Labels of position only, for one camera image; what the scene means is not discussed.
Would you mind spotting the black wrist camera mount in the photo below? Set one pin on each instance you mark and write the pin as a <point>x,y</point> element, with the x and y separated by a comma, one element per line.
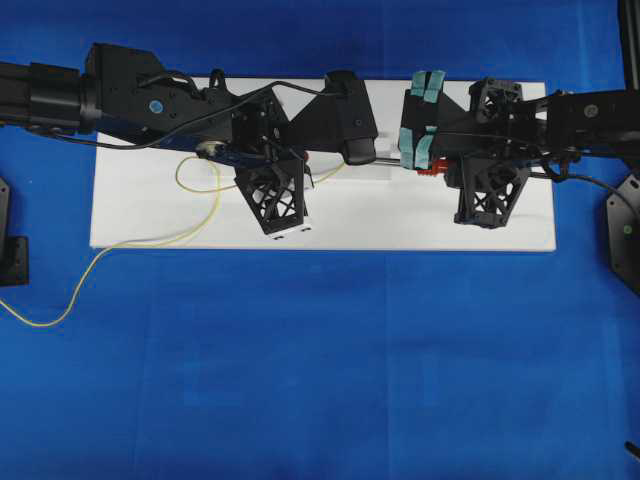
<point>488,191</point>
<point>274,193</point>

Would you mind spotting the white foam board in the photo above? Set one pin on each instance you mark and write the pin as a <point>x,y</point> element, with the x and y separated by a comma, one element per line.
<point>151,194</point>

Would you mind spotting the black aluminium frame post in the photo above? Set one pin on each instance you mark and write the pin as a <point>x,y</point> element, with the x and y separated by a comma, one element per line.
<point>628,19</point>

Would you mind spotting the black left base bracket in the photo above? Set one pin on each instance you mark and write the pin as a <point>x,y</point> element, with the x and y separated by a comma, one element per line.
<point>14,253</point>

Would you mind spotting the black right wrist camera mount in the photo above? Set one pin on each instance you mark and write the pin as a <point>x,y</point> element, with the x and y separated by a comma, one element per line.
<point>488,191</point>

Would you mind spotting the blue table cloth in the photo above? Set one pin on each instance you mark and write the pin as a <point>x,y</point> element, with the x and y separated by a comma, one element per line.
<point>315,365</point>

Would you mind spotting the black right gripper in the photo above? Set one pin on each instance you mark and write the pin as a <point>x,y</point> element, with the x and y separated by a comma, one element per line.
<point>498,124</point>

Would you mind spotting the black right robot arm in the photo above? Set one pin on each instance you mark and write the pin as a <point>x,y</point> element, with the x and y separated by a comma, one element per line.
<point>598,123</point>

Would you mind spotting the red handled soldering iron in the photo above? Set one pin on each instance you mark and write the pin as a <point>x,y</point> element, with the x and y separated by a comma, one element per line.
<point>436,167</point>

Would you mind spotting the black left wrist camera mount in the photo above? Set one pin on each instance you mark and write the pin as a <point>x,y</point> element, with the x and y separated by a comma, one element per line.
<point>274,193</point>

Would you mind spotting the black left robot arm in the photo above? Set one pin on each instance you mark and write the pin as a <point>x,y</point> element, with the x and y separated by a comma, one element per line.
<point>129,95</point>

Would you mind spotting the black base bracket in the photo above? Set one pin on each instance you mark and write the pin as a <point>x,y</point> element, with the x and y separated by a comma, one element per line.
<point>14,253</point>
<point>623,233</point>

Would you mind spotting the black right base bracket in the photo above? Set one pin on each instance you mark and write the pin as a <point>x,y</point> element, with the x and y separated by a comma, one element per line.
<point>623,233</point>

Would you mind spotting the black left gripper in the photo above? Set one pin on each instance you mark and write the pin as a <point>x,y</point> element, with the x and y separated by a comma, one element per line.
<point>340,119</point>

